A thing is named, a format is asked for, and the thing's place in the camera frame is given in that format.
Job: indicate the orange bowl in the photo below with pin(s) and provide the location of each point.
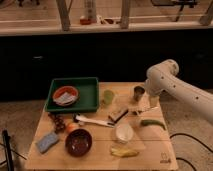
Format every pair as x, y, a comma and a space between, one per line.
69, 89

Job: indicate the small metal spoon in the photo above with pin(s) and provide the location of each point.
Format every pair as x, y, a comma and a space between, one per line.
140, 111

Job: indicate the wooden block eraser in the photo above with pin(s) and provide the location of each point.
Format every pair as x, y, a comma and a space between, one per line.
116, 116

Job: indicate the green translucent cup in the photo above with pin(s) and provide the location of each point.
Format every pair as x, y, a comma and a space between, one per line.
108, 97

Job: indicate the blue sponge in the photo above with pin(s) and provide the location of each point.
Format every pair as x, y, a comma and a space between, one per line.
45, 143

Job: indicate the metal cup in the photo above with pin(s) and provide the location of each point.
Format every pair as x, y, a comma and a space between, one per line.
138, 93

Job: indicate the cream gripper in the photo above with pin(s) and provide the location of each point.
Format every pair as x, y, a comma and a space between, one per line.
153, 101

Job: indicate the yellow banana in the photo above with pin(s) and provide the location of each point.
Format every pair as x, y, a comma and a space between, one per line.
123, 152

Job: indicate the black tripod stand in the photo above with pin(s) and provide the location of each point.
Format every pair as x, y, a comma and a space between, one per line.
9, 162

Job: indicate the white handled brush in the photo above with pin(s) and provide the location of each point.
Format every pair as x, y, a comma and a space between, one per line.
88, 120

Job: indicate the white cup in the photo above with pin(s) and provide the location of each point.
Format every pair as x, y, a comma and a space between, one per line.
124, 133

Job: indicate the red white object on shelf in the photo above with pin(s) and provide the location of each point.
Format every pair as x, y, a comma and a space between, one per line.
84, 21

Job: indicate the green plastic tray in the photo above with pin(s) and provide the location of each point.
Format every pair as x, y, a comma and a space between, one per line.
88, 100

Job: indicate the grey cloth in bowl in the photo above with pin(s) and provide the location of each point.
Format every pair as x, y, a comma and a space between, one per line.
65, 98

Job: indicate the green chili pepper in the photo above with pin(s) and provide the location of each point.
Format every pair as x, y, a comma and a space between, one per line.
152, 122

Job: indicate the dark red bowl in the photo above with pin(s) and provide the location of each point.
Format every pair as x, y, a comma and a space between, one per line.
78, 142

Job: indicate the orange fruit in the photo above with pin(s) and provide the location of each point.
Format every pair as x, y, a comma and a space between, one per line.
71, 127

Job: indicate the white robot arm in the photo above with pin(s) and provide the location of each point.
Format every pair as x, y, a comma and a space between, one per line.
162, 76

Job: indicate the bunch of dark grapes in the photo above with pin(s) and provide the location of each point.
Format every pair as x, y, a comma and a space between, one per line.
59, 123

